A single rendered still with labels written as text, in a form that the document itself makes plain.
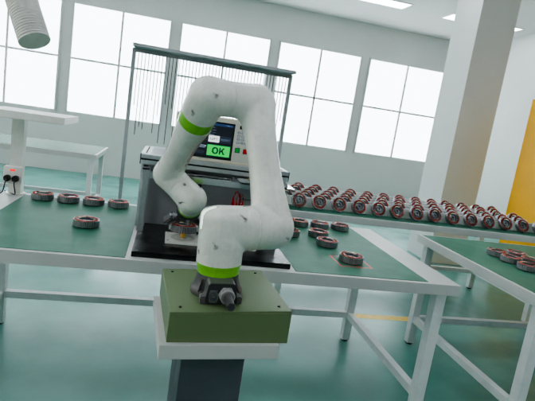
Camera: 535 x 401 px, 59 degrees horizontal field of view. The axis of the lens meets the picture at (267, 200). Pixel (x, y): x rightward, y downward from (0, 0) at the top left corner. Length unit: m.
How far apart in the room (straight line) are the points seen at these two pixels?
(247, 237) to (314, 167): 7.61
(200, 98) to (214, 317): 0.62
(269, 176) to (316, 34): 7.56
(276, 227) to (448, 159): 4.47
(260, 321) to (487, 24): 5.01
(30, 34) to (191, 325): 2.00
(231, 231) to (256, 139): 0.32
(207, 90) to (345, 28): 7.74
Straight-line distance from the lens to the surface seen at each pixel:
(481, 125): 5.86
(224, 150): 2.18
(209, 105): 1.42
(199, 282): 1.35
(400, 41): 9.47
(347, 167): 9.10
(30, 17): 2.92
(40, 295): 3.00
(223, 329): 1.29
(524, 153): 5.57
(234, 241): 1.30
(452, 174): 5.74
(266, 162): 1.42
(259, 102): 1.48
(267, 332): 1.32
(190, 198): 1.71
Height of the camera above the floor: 1.34
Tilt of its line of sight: 10 degrees down
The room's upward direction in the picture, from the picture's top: 9 degrees clockwise
